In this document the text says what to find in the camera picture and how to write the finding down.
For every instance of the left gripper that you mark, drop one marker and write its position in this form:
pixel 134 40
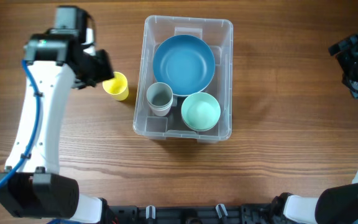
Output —
pixel 106 73

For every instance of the yellow cup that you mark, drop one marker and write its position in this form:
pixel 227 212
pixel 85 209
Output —
pixel 117 87

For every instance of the grey cup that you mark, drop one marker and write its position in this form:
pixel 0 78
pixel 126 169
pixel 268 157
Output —
pixel 159 95

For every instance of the pale green cup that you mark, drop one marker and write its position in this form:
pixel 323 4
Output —
pixel 160 109

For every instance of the blue plate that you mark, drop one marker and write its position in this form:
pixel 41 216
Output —
pixel 185 63

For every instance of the mint green bowl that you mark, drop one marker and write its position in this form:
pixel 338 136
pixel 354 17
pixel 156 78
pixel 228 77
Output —
pixel 197 129
pixel 201 110

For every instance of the pink cup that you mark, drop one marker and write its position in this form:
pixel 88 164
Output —
pixel 161 112

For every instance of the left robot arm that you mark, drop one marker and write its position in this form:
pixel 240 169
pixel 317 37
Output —
pixel 55 62

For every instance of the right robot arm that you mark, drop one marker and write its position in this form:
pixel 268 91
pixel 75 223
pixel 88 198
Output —
pixel 338 204

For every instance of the clear plastic storage container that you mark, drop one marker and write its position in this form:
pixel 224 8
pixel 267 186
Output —
pixel 219 35

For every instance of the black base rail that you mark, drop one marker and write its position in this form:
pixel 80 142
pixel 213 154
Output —
pixel 218 214

